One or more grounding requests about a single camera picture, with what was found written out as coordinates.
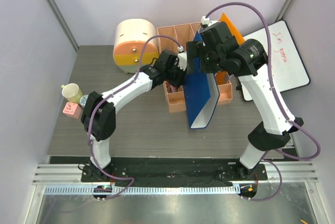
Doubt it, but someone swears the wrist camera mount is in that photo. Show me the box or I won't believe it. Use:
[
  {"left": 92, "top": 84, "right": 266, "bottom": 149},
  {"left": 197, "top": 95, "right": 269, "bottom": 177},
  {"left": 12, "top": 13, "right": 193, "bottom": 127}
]
[
  {"left": 177, "top": 46, "right": 187, "bottom": 71},
  {"left": 201, "top": 16, "right": 219, "bottom": 28}
]

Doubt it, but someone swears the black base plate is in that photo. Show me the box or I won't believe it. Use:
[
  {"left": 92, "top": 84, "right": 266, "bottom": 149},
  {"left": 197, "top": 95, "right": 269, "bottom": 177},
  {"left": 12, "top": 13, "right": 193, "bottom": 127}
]
[{"left": 81, "top": 157, "right": 267, "bottom": 183}]

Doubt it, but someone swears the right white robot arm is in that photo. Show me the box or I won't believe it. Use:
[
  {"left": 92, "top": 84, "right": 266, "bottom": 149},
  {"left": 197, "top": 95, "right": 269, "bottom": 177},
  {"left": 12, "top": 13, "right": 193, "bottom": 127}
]
[{"left": 183, "top": 21, "right": 304, "bottom": 180}]

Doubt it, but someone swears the blue ring binder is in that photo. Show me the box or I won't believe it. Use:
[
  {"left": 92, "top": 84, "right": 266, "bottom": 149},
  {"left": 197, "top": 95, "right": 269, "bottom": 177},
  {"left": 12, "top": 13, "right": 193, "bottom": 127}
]
[{"left": 183, "top": 46, "right": 219, "bottom": 129}]

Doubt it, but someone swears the small blue-label bottle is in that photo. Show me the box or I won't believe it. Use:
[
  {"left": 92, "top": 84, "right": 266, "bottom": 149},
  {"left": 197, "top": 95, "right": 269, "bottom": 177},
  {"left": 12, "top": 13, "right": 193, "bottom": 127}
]
[{"left": 79, "top": 95, "right": 88, "bottom": 108}]

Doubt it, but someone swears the white dry-erase board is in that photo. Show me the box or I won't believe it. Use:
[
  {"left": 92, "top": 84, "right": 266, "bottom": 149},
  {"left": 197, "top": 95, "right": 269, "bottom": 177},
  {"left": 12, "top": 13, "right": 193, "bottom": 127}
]
[{"left": 236, "top": 19, "right": 311, "bottom": 102}]

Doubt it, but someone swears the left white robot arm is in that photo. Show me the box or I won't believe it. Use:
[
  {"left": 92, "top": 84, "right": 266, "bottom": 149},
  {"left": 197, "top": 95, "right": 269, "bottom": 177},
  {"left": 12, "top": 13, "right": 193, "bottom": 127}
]
[{"left": 81, "top": 50, "right": 187, "bottom": 182}]

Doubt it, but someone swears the yellow cabinet drawer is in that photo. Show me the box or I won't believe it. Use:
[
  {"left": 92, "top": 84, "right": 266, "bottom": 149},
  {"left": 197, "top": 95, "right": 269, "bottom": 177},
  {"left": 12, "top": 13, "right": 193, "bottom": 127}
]
[{"left": 113, "top": 52, "right": 159, "bottom": 66}]

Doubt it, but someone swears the orange desk file organizer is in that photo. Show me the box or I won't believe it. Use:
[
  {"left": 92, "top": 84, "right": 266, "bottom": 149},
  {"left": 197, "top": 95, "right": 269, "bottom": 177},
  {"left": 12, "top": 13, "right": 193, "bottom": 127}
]
[{"left": 156, "top": 22, "right": 233, "bottom": 114}]

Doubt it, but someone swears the orange folder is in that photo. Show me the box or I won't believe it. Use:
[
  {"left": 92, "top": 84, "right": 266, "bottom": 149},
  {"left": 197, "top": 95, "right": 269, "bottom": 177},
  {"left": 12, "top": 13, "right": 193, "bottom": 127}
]
[{"left": 215, "top": 13, "right": 245, "bottom": 85}]

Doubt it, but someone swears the pink sticky note pad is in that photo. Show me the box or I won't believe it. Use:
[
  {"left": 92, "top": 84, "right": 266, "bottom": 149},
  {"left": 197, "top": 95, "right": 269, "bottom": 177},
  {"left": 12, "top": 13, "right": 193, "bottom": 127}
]
[{"left": 62, "top": 102, "right": 82, "bottom": 119}]

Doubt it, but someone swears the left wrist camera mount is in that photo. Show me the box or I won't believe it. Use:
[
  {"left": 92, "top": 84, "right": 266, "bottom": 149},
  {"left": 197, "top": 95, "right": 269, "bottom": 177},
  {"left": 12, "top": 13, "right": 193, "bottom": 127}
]
[{"left": 177, "top": 46, "right": 187, "bottom": 71}]

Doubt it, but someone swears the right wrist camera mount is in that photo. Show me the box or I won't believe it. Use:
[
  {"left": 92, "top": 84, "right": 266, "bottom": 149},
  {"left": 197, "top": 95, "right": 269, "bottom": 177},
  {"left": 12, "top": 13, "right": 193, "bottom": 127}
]
[{"left": 201, "top": 16, "right": 219, "bottom": 28}]

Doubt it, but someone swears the perforated cable tray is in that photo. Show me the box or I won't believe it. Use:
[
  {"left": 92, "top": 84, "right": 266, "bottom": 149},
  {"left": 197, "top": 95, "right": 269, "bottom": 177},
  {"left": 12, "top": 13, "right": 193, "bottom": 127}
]
[{"left": 44, "top": 184, "right": 240, "bottom": 196}]

